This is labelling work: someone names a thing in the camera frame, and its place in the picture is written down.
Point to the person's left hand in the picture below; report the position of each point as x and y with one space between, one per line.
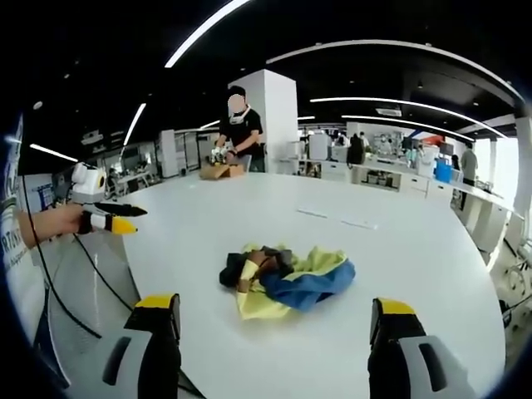
62 222

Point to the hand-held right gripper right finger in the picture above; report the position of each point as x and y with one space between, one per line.
399 361

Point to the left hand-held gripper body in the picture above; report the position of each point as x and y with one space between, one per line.
85 183

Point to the brown cardboard box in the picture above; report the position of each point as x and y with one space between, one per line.
220 171

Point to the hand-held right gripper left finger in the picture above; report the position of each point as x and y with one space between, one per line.
154 357

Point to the white office chair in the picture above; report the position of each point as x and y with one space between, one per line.
519 274

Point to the white printed cloth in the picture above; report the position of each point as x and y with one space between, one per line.
10 199

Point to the white square pillar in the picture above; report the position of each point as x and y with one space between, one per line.
278 120

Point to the yellow blue black garment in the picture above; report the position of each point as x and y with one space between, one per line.
299 282

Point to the white tall cabinet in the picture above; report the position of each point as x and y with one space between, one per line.
167 154

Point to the blue bin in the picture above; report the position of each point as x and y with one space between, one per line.
442 170

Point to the long white counter cabinets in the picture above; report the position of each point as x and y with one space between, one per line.
415 183

